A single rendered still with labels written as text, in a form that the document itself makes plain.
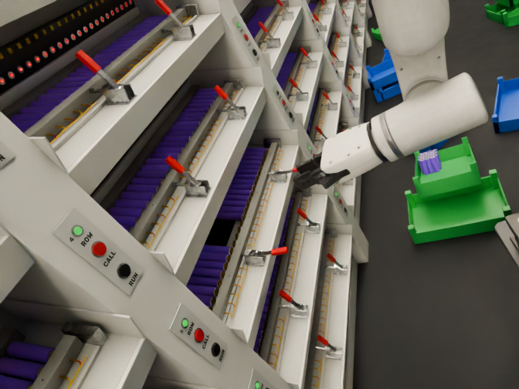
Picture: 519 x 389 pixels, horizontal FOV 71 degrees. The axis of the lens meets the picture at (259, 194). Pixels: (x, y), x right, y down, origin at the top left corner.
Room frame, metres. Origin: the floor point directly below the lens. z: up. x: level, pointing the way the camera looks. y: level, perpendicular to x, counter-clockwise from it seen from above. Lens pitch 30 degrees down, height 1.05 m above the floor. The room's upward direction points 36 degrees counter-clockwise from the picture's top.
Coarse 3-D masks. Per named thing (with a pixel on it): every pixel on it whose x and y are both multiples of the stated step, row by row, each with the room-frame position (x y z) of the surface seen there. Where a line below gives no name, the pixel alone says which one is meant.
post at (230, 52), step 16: (224, 0) 0.99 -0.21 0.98; (224, 16) 0.95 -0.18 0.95; (240, 16) 1.02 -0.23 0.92; (224, 48) 0.97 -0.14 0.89; (240, 48) 0.95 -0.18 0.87; (256, 48) 1.01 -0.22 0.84; (208, 64) 1.01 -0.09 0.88; (224, 64) 0.98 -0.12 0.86; (240, 64) 0.96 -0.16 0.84; (256, 64) 0.97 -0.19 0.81; (192, 80) 1.05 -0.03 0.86; (272, 80) 1.00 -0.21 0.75; (272, 96) 0.95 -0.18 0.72; (272, 112) 0.96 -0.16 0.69; (256, 128) 1.00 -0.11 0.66; (272, 128) 0.97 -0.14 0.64; (288, 128) 0.95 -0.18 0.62; (304, 144) 0.97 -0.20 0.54; (304, 160) 0.95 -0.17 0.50; (336, 208) 0.95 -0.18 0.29; (352, 224) 0.98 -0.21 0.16; (352, 240) 0.95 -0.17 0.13
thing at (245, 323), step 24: (264, 144) 0.98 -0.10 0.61; (288, 144) 0.96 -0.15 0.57; (288, 168) 0.86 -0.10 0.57; (288, 192) 0.79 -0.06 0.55; (264, 216) 0.72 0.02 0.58; (264, 240) 0.65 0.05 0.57; (264, 264) 0.59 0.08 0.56; (264, 288) 0.56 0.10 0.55; (240, 312) 0.51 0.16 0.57; (240, 336) 0.45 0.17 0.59
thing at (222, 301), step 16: (272, 144) 0.95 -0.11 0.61; (272, 160) 0.88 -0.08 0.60; (256, 192) 0.78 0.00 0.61; (256, 208) 0.73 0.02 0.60; (256, 224) 0.69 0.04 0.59; (240, 240) 0.65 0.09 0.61; (240, 256) 0.61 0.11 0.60; (224, 288) 0.55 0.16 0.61; (240, 288) 0.55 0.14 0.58; (224, 304) 0.52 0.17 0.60
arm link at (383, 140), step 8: (384, 112) 0.53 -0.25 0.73; (376, 120) 0.52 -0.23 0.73; (384, 120) 0.51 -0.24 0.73; (376, 128) 0.51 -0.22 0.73; (384, 128) 0.50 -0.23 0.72; (376, 136) 0.50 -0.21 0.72; (384, 136) 0.49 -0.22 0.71; (376, 144) 0.51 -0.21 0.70; (384, 144) 0.49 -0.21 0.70; (392, 144) 0.48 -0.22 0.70; (384, 152) 0.49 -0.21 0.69; (392, 152) 0.48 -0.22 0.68; (400, 152) 0.48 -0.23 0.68; (392, 160) 0.49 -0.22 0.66
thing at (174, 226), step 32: (192, 96) 0.96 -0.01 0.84; (224, 96) 0.82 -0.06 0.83; (256, 96) 0.90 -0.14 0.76; (160, 128) 0.84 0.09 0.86; (192, 128) 0.80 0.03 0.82; (224, 128) 0.80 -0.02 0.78; (128, 160) 0.73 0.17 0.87; (160, 160) 0.72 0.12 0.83; (192, 160) 0.71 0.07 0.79; (224, 160) 0.68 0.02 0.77; (96, 192) 0.65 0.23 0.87; (128, 192) 0.65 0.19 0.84; (160, 192) 0.61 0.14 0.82; (192, 192) 0.60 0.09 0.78; (224, 192) 0.64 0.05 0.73; (128, 224) 0.57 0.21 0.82; (160, 224) 0.56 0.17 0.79; (192, 224) 0.54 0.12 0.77; (160, 256) 0.44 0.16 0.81; (192, 256) 0.50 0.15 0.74
